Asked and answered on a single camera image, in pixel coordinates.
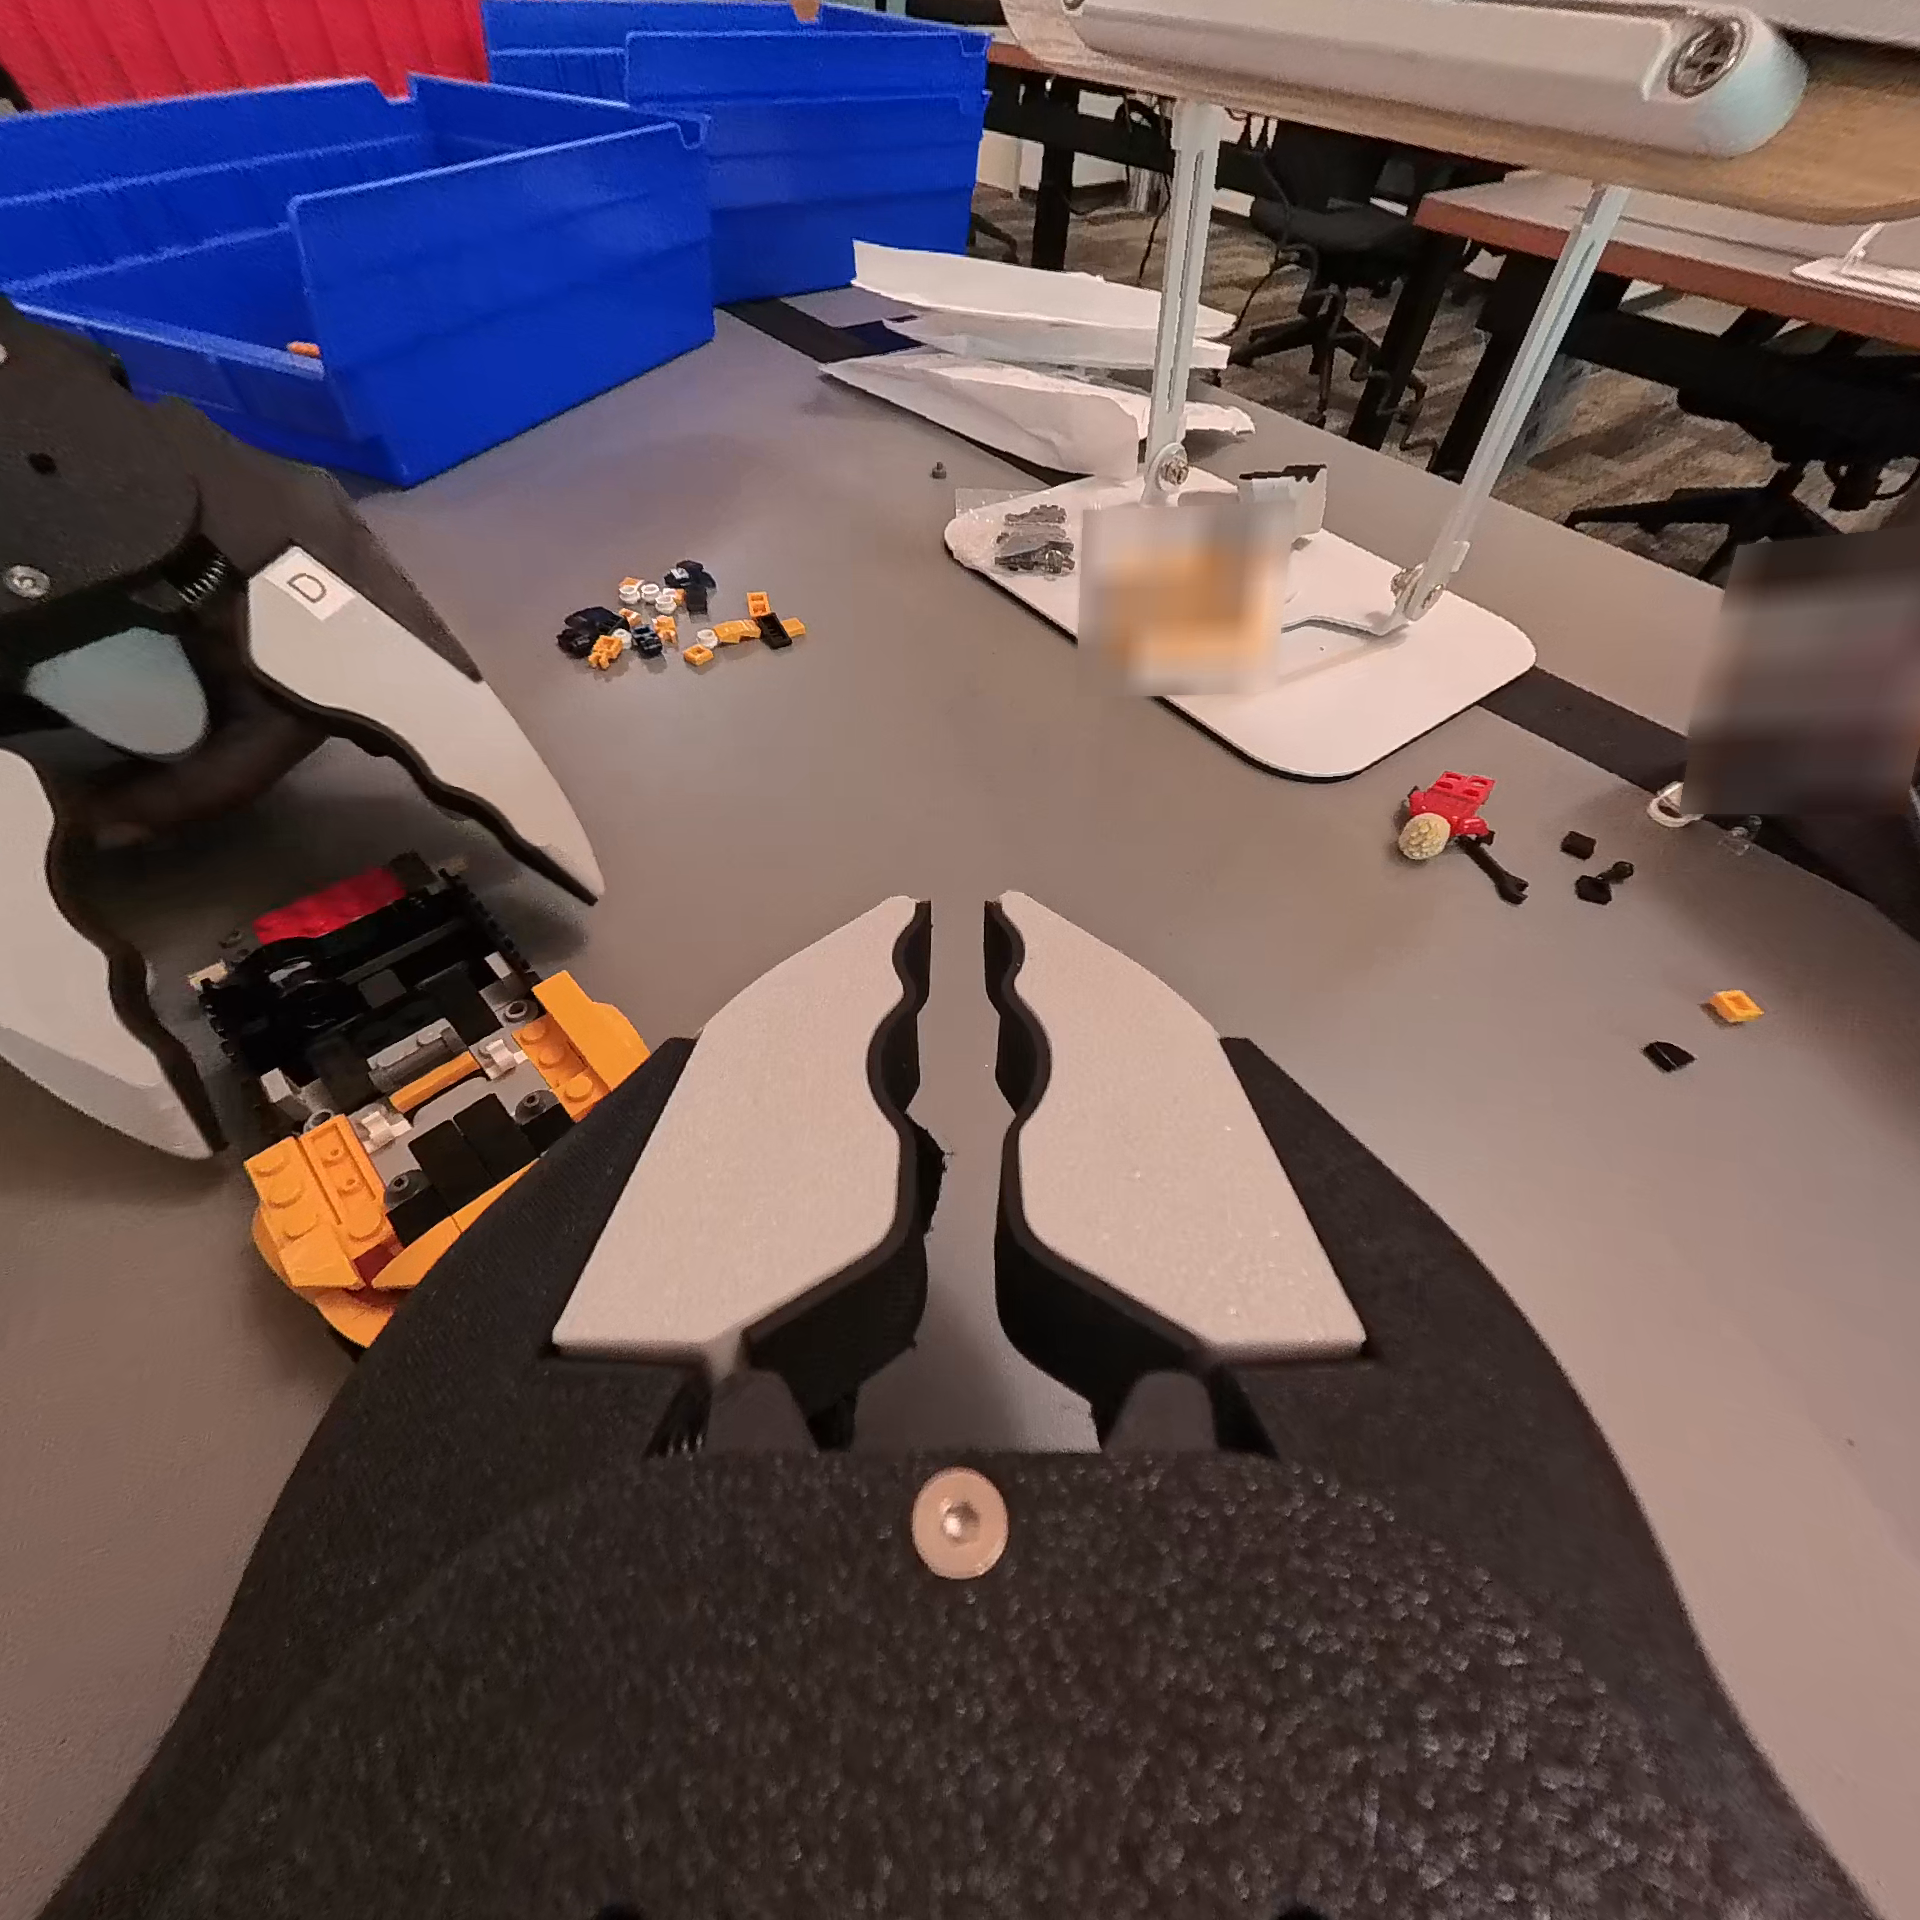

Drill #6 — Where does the pile of small lego pieces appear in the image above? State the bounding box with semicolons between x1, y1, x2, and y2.
556;559;811;672

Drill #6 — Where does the blue plastic bin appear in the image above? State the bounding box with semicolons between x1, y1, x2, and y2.
0;71;719;492
481;0;995;309

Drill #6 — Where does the clear acrylic holder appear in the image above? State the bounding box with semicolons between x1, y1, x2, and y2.
1793;217;1920;295

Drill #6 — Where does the red plastic bin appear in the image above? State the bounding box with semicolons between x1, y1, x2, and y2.
0;0;495;114

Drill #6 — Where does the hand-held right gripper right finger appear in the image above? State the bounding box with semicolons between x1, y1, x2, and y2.
984;890;1372;1453

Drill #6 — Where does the white book stand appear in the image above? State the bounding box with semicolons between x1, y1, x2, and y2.
941;0;1920;781

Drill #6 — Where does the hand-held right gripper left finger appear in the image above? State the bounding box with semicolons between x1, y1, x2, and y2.
551;897;946;1453

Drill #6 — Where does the orange and black lego car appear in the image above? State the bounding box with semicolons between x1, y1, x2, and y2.
192;852;653;1354

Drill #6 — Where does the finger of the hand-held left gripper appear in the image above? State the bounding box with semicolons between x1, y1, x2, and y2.
0;743;252;1164
245;549;607;907

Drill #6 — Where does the red lego minifigure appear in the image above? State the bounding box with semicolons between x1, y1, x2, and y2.
1394;768;1501;867

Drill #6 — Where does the clear bag of black pieces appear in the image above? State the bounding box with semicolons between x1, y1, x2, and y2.
960;504;1087;583

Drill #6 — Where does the black office chair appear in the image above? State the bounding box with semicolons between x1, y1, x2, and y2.
1252;119;1433;443
1569;353;1920;587

